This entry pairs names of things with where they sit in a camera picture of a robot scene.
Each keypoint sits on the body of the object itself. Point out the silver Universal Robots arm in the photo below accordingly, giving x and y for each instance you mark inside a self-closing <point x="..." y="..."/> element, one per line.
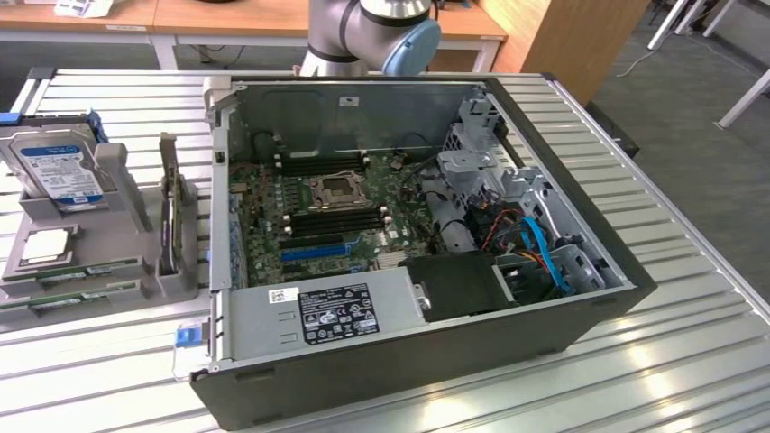
<point x="361" y="36"/>

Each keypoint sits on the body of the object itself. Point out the black RAM slot bank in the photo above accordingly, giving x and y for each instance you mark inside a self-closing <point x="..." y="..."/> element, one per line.
<point x="320" y="161"/>
<point x="335" y="219"/>

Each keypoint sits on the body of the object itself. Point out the green RAM stick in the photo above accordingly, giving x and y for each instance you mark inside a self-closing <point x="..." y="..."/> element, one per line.
<point x="66" y="298"/>
<point x="78" y="273"/>

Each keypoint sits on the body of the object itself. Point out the green motherboard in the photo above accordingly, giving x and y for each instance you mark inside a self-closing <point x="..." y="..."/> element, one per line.
<point x="336" y="216"/>

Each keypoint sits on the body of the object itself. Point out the metal CPU socket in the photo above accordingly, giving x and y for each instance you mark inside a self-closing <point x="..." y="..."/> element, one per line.
<point x="338" y="191"/>

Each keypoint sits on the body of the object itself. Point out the blue expansion slot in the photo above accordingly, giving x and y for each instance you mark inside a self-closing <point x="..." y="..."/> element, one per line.
<point x="322" y="251"/>

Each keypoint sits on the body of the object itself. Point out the black expansion slot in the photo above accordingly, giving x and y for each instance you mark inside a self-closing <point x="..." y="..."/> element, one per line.
<point x="310" y="242"/>

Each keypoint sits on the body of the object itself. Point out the black fan shroud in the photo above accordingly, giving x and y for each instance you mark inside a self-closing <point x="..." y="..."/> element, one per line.
<point x="461" y="282"/>

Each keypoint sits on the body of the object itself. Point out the metal disk bay cage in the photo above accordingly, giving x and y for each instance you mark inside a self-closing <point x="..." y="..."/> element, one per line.
<point x="511" y="189"/>

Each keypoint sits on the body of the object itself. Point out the grey power supply unit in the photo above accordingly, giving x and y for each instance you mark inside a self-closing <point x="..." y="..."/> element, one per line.
<point x="324" y="315"/>

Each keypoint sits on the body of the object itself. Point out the black open PC case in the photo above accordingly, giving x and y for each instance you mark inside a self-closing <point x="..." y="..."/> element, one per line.
<point x="421" y="361"/>

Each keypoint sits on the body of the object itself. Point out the blue plastic clip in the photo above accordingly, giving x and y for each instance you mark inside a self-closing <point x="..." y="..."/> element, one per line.
<point x="188" y="336"/>

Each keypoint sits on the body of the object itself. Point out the grey parts rack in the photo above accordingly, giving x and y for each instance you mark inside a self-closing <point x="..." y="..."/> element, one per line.
<point x="120" y="252"/>

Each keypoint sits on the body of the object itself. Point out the wooden cabinet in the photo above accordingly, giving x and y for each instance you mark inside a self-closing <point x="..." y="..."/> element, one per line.
<point x="566" y="40"/>

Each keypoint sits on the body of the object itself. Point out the wooden desk with white legs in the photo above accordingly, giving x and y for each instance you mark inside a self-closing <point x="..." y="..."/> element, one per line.
<point x="240" y="20"/>

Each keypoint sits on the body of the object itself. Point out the hard disk with blue label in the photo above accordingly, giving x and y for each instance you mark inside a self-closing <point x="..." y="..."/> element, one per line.
<point x="51" y="171"/>

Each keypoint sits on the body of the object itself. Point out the silver CPU chip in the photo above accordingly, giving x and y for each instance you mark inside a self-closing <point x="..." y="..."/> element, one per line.
<point x="46" y="244"/>

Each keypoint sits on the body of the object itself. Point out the white table leg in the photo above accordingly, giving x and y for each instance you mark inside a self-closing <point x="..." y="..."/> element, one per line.
<point x="744" y="97"/>

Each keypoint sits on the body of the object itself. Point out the graphics card with metal bracket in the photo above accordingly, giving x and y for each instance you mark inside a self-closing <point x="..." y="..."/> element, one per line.
<point x="172" y="212"/>

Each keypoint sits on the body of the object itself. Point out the white desk frame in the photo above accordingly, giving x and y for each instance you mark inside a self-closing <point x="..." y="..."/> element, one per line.
<point x="691" y="18"/>

